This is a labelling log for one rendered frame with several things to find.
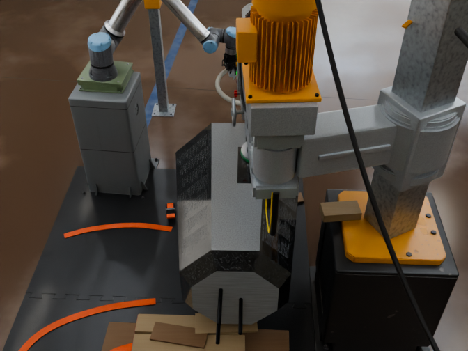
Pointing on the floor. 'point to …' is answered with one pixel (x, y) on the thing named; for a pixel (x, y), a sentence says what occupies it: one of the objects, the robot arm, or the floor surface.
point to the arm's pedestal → (113, 138)
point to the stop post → (163, 108)
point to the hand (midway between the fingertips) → (232, 75)
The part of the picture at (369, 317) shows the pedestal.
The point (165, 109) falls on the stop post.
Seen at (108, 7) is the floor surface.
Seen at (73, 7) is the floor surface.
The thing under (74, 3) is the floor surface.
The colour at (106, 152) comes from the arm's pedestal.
